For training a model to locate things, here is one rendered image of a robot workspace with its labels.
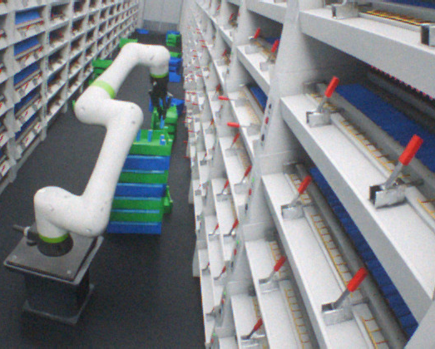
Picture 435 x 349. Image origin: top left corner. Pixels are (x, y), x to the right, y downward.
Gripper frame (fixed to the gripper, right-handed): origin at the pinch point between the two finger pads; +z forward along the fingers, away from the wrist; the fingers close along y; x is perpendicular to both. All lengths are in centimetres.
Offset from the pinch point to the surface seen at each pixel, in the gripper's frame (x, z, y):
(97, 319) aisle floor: -103, 24, 13
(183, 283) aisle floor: -67, 41, 37
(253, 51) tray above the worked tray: -27, -66, 50
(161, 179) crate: -24.1, 22.1, 9.1
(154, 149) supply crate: -19.6, 6.0, 4.2
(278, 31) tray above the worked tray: -4, -63, 54
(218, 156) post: -32, -15, 41
